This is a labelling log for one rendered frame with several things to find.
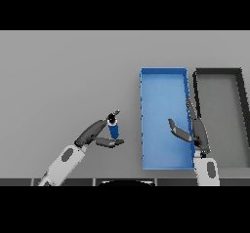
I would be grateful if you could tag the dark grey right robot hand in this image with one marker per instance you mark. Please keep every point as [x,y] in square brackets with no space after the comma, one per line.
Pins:
[198,132]

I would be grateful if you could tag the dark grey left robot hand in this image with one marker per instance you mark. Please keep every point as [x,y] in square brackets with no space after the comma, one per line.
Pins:
[92,133]

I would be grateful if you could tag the blue pipe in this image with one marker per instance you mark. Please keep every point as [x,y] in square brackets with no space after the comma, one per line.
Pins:
[113,128]

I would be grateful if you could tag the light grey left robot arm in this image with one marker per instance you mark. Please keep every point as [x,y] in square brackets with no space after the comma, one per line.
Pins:
[63,164]

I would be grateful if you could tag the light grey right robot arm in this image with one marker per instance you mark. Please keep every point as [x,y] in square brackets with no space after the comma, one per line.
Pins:
[207,172]

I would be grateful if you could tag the dark grey bin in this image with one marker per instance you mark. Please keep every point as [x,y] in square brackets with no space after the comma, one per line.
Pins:
[221,116]

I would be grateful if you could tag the blue bin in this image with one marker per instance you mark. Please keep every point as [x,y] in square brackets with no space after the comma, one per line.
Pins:
[164,120]

